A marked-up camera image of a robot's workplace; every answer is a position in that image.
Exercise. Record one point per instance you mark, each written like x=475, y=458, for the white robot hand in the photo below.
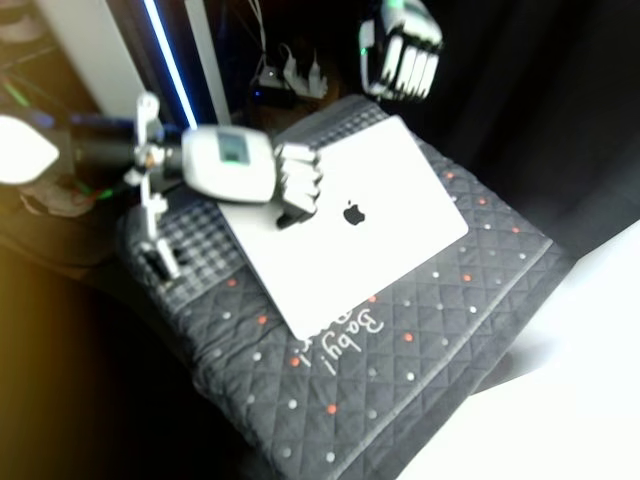
x=407, y=55
x=225, y=165

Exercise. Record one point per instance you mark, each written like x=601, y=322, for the silver laptop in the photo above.
x=360, y=235

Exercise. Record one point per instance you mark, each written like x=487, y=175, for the black power adapter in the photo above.
x=272, y=95

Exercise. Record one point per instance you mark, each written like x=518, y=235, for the white power strip with plugs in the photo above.
x=305, y=75

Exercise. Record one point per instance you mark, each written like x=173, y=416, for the blue light strip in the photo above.
x=170, y=65

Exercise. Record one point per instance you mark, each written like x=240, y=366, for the white pillar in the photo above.
x=90, y=50

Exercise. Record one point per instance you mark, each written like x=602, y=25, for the grey quilt with dots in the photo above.
x=350, y=400

